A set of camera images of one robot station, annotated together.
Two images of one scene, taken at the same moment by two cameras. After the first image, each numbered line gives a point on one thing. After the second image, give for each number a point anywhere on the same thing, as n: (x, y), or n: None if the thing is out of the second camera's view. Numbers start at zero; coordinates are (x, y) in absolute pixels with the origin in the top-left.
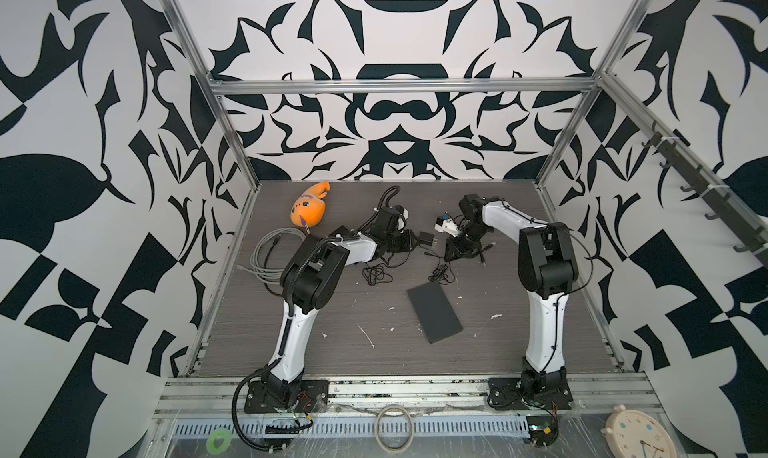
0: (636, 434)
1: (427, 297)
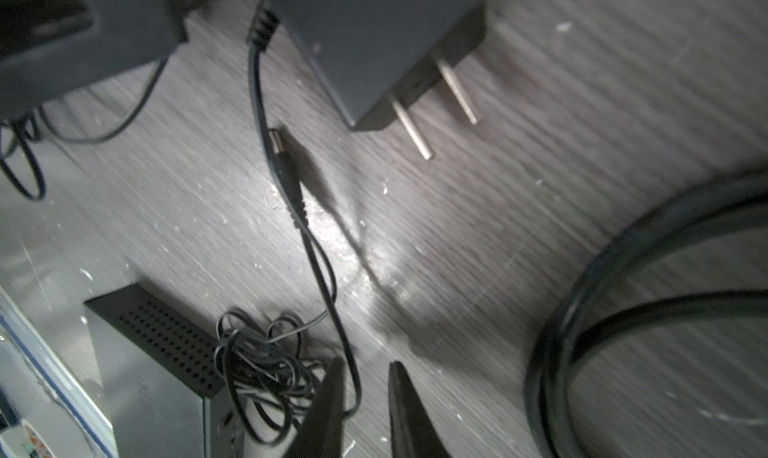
0: None
1: (161, 385)
